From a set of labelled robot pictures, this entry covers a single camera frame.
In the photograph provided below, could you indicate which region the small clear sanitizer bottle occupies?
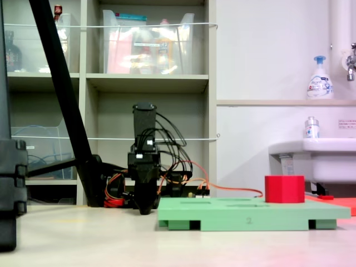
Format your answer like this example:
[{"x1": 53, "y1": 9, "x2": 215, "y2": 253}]
[{"x1": 303, "y1": 116, "x2": 320, "y2": 139}]

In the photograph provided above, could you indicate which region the bottle with yellow label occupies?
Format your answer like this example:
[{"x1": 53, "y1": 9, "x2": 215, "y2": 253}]
[{"x1": 155, "y1": 18, "x2": 175, "y2": 75}]

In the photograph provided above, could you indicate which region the black servo wire bundle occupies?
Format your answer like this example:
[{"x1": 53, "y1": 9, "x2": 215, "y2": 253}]
[{"x1": 154, "y1": 112, "x2": 194, "y2": 174}]

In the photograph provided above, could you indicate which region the black and red table clamp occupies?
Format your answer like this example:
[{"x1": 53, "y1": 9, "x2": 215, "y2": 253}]
[
  {"x1": 104, "y1": 174, "x2": 128, "y2": 209},
  {"x1": 166, "y1": 171, "x2": 193, "y2": 199}
]

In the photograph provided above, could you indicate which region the white foam soap dispenser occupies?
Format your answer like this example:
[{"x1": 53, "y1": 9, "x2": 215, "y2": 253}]
[{"x1": 306, "y1": 55, "x2": 334, "y2": 100}]

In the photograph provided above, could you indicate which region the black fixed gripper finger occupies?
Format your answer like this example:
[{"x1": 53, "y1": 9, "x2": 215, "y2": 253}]
[{"x1": 145, "y1": 166, "x2": 160, "y2": 215}]

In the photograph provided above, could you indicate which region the beige shelf unit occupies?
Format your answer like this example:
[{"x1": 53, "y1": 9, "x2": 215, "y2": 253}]
[{"x1": 0, "y1": 0, "x2": 218, "y2": 206}]

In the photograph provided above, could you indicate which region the white ceramic sink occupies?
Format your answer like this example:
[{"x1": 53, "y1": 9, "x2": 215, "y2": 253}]
[{"x1": 268, "y1": 137, "x2": 356, "y2": 184}]

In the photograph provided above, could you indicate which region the blue topped zip bag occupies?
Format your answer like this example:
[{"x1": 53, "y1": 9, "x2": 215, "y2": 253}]
[{"x1": 115, "y1": 12, "x2": 147, "y2": 27}]

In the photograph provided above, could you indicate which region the black camera tripod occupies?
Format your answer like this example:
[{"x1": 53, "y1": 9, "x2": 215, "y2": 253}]
[{"x1": 26, "y1": 0, "x2": 105, "y2": 208}]

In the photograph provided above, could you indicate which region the black tripod with notched joint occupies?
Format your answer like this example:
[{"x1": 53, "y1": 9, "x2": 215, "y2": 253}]
[{"x1": 0, "y1": 0, "x2": 28, "y2": 253}]

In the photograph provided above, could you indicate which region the narrow clear plastic bin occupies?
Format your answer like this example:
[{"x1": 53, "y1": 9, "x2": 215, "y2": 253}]
[{"x1": 54, "y1": 12, "x2": 81, "y2": 73}]

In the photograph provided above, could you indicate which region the chrome water faucet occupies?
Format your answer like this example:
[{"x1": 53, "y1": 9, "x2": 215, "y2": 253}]
[{"x1": 344, "y1": 43, "x2": 356, "y2": 82}]

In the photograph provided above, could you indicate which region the large clear plastic bin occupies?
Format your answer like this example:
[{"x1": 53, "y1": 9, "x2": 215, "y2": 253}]
[{"x1": 102, "y1": 9, "x2": 196, "y2": 75}]

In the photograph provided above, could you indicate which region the dark round bottle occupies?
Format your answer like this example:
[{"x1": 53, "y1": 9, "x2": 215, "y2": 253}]
[{"x1": 4, "y1": 30, "x2": 23, "y2": 72}]

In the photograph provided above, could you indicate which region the pink packet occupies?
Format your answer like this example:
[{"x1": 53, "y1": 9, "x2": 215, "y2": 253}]
[{"x1": 107, "y1": 27, "x2": 132, "y2": 75}]

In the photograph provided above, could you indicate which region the wall label with red text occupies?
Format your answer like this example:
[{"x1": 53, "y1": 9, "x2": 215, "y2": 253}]
[{"x1": 338, "y1": 118, "x2": 356, "y2": 130}]

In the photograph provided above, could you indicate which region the motor controller circuit board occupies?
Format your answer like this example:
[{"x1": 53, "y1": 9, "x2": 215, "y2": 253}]
[{"x1": 188, "y1": 190, "x2": 211, "y2": 199}]

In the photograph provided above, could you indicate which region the sink sticker label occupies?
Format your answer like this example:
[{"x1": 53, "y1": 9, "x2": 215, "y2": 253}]
[{"x1": 280, "y1": 154, "x2": 295, "y2": 176}]

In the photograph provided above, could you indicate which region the clear bin with blue cable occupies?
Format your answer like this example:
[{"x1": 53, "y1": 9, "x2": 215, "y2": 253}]
[{"x1": 11, "y1": 118, "x2": 77, "y2": 179}]

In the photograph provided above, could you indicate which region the sink drain fitting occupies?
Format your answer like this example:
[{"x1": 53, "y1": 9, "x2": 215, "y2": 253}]
[{"x1": 305, "y1": 179, "x2": 330, "y2": 195}]

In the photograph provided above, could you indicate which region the green shape hole board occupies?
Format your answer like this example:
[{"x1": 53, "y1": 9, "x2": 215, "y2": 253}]
[{"x1": 157, "y1": 196, "x2": 351, "y2": 232}]

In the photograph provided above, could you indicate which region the long orange wire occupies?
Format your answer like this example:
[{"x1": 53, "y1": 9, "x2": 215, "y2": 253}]
[{"x1": 157, "y1": 160, "x2": 264, "y2": 199}]

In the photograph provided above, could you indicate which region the red octagonal pillar block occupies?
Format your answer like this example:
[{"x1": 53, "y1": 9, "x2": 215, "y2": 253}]
[{"x1": 264, "y1": 175, "x2": 306, "y2": 204}]

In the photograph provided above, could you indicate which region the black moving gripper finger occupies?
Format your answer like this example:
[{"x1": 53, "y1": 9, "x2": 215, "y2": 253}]
[{"x1": 132, "y1": 166, "x2": 147, "y2": 215}]

